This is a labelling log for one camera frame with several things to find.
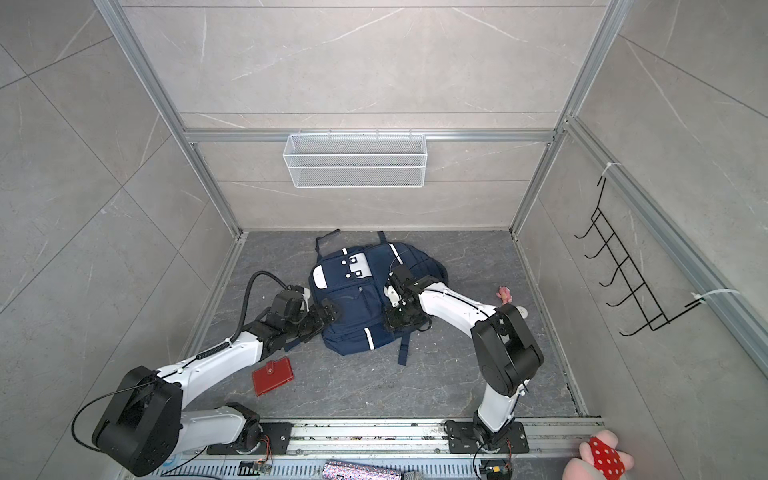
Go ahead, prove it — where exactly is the navy blue student backpack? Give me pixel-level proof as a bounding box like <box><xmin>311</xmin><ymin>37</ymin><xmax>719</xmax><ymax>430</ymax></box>
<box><xmin>309</xmin><ymin>229</ymin><xmax>449</xmax><ymax>366</ymax></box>

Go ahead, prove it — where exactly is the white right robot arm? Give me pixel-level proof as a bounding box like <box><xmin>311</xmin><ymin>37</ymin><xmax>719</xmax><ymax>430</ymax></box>
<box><xmin>384</xmin><ymin>265</ymin><xmax>544</xmax><ymax>451</ymax></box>

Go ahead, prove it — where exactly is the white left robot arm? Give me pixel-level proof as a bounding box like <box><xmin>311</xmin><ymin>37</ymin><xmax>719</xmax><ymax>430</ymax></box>
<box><xmin>75</xmin><ymin>286</ymin><xmax>339</xmax><ymax>476</ymax></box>

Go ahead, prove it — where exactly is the red wallet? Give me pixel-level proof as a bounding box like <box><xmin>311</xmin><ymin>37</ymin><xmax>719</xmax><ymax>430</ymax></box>
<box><xmin>251</xmin><ymin>357</ymin><xmax>294</xmax><ymax>397</ymax></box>

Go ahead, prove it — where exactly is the small pink toy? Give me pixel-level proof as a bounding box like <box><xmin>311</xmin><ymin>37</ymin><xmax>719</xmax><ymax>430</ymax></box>
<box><xmin>496</xmin><ymin>286</ymin><xmax>513</xmax><ymax>304</ymax></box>

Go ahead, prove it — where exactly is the purple glitter microphone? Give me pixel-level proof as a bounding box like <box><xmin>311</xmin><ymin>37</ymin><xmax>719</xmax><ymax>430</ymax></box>
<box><xmin>321</xmin><ymin>460</ymin><xmax>424</xmax><ymax>480</ymax></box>

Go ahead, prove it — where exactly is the pink plush toy red heart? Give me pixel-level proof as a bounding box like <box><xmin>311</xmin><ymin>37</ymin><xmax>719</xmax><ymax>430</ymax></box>
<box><xmin>562</xmin><ymin>430</ymin><xmax>635</xmax><ymax>480</ymax></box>

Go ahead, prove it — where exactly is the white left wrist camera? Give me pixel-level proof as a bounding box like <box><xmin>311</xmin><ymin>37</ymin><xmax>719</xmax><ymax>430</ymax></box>
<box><xmin>298</xmin><ymin>286</ymin><xmax>312</xmax><ymax>312</ymax></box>

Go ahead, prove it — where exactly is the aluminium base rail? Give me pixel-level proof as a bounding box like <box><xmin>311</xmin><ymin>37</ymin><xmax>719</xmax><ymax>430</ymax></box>
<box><xmin>150</xmin><ymin>417</ymin><xmax>604</xmax><ymax>479</ymax></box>

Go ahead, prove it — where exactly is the white wire mesh basket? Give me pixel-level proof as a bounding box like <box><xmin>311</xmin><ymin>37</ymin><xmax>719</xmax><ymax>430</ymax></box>
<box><xmin>283</xmin><ymin>132</ymin><xmax>428</xmax><ymax>189</ymax></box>

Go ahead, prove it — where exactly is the black wall hook rack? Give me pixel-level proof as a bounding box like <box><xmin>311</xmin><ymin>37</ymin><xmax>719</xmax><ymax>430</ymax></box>
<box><xmin>574</xmin><ymin>177</ymin><xmax>705</xmax><ymax>338</ymax></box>

